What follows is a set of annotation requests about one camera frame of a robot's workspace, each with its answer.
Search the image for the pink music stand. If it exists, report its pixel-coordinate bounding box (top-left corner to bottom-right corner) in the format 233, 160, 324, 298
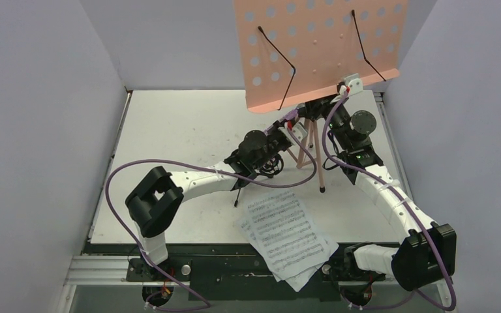
233, 0, 408, 194

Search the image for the sheet music page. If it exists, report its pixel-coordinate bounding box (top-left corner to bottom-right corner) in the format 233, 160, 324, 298
239, 211, 337, 291
247, 189, 333, 280

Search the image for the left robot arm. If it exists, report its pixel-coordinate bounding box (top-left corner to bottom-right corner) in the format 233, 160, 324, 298
125, 127, 307, 281

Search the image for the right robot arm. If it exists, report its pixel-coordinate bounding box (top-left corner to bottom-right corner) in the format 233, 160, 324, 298
297, 98, 457, 291

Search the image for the black mini tripod mic stand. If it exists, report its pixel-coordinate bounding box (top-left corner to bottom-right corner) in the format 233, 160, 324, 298
234, 154, 284, 207

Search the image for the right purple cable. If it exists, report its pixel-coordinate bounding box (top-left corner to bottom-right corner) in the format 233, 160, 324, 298
322, 91, 457, 312

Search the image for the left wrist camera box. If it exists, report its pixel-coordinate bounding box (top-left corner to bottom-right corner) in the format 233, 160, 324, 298
279, 121, 308, 145

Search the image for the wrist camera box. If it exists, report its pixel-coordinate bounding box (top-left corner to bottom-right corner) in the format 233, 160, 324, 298
337, 74, 363, 97
279, 121, 308, 145

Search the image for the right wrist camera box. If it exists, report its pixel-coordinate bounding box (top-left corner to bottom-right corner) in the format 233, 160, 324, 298
337, 74, 363, 97

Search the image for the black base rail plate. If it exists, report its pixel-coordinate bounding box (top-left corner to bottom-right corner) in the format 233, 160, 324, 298
82, 243, 385, 304

